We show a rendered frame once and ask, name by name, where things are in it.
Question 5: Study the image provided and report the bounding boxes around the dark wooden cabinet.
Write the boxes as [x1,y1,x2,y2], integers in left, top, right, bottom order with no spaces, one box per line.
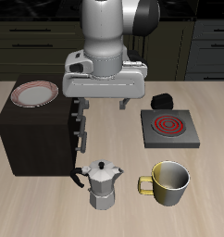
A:
[0,73,89,177]

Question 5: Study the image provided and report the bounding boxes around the dark grey stove plate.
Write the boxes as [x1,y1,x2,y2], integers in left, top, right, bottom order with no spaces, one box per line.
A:
[140,108,201,149]

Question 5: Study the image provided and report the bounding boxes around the silver moka pot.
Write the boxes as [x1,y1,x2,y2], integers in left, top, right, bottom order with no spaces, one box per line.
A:
[69,158,125,211]

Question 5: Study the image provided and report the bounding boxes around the dark grey drawer unit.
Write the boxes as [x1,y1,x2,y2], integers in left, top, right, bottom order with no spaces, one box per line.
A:
[183,19,224,82]

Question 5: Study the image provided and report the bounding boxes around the yellow and white mug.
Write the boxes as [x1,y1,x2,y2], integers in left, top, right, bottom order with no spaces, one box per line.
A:
[136,160,192,207]

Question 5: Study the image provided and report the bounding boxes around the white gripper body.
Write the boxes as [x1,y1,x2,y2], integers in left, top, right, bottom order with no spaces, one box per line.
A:
[61,60,148,99]

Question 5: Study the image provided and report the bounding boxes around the white plate with red rim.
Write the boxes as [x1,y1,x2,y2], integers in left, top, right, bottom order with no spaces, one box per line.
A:
[10,80,60,109]

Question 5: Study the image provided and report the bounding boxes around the black kitchen countertop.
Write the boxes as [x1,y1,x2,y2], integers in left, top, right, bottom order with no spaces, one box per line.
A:
[0,0,224,22]

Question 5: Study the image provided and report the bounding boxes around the round black stove knob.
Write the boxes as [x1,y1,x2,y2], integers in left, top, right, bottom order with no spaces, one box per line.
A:
[150,93,174,111]

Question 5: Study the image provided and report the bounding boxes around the dark olive kitchen cupboards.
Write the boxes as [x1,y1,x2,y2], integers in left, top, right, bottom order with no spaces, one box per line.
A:
[0,18,195,82]

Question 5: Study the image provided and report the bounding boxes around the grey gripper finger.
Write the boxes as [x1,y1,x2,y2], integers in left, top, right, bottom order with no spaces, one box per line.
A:
[118,97,132,111]
[77,97,90,111]

